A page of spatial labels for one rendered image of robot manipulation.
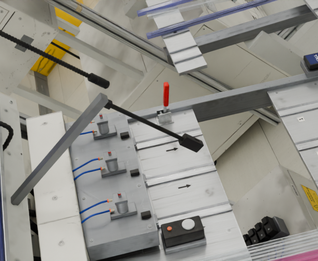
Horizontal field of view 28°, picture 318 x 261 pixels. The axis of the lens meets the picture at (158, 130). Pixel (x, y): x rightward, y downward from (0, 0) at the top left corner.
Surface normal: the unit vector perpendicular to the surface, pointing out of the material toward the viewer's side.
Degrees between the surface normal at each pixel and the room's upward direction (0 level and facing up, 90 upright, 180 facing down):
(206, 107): 90
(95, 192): 45
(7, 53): 90
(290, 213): 0
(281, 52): 90
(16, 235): 90
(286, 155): 0
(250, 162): 0
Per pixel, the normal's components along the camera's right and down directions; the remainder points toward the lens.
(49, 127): -0.10, -0.71
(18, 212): 0.62, -0.65
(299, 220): -0.75, -0.35
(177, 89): 0.22, 0.67
